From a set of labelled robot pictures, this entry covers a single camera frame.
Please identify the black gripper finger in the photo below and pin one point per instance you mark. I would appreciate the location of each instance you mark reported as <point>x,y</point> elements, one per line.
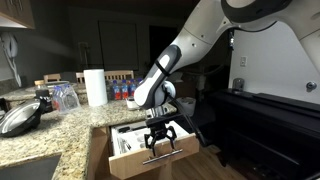
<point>150,144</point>
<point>172,137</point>

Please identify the jar with tan lid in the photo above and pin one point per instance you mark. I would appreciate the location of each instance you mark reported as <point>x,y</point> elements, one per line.
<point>41,90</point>

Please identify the black waffle maker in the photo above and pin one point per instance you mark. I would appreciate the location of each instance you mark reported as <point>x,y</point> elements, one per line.
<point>22,118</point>

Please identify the wooden drawer with metal handle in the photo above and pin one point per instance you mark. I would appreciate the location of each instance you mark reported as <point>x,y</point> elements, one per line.
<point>133,163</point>

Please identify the white paper towel roll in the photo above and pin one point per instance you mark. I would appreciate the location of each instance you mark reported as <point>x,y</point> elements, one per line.
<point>95,87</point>

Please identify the white waste bin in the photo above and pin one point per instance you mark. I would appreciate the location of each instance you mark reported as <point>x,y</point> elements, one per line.
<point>188,104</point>

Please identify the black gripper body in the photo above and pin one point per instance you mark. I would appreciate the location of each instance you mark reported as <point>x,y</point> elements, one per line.
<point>157,125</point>

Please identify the black piano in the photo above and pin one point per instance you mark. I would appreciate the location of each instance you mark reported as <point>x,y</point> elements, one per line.
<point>279,133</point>

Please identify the white wall telephone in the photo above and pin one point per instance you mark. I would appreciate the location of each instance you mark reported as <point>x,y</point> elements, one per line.
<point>10,47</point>

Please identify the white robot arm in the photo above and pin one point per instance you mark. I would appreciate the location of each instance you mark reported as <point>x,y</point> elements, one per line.
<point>209,20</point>

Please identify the wooden chair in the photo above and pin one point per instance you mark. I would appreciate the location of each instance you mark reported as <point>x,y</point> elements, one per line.
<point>110,75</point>
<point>54,77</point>

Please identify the pack of water bottles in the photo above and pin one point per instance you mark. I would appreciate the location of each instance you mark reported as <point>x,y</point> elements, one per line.
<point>122,89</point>

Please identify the white cutlery tray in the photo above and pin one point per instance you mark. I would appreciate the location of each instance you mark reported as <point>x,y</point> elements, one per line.
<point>130,137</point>

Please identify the white rectangular dish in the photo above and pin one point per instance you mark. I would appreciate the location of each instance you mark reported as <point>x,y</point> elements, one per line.
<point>131,104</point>

